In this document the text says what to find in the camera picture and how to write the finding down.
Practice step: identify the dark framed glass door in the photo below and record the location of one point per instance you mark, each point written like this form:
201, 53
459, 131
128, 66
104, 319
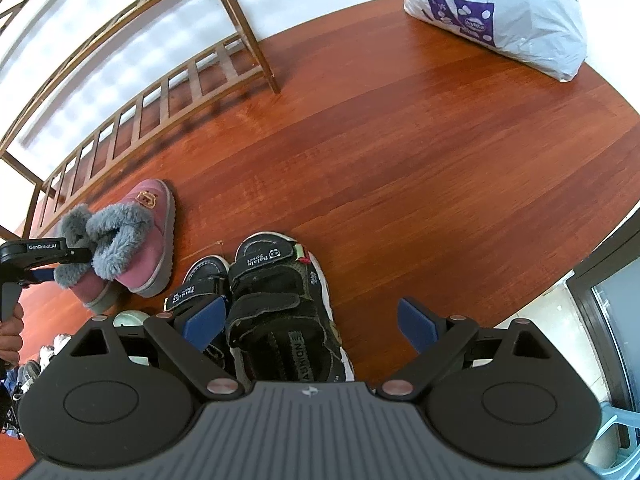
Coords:
615, 310

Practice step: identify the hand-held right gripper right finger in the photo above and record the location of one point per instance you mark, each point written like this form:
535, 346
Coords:
417, 322

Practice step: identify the brown wooden shoe rack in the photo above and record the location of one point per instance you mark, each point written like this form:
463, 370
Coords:
248, 35

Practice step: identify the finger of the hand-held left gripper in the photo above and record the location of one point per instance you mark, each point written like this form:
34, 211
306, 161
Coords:
41, 276
79, 255

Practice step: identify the light blue plastic stool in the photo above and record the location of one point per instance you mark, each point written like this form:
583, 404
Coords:
620, 440

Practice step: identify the person's left hand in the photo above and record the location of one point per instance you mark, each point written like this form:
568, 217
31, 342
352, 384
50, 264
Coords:
11, 335

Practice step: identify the mint green clog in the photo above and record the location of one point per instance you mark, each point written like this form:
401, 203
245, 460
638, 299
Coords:
132, 317

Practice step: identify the white printed plastic bag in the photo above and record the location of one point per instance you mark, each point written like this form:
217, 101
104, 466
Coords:
525, 20

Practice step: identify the pink boot with grey fur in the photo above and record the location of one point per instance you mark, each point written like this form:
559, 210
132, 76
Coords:
145, 240
92, 290

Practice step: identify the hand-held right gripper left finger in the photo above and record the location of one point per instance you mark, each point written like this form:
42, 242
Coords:
205, 319

